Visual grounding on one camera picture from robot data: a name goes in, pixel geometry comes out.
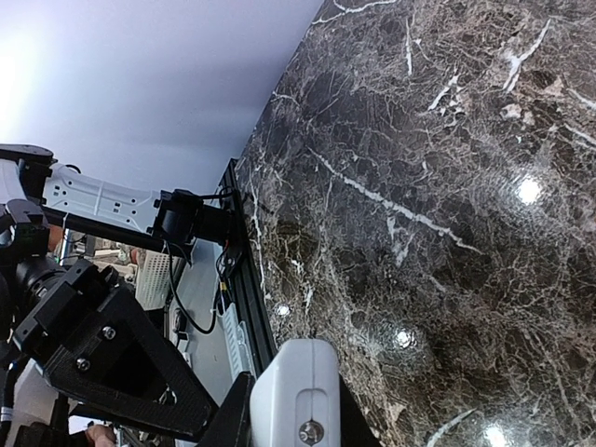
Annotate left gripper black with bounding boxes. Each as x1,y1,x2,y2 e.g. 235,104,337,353
15,258,217,440

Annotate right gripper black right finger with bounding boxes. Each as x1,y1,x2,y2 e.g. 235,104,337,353
340,377,381,447

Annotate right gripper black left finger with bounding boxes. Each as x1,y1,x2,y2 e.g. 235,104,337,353
197,372,255,447

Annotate white remote control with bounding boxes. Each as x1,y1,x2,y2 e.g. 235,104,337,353
250,339,341,446

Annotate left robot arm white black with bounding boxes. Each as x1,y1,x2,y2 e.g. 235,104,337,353
1,144,234,440

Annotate white slotted cable duct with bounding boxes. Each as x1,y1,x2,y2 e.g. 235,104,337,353
220,304,256,381

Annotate black front rail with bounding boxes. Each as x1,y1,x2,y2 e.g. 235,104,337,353
220,158,277,376

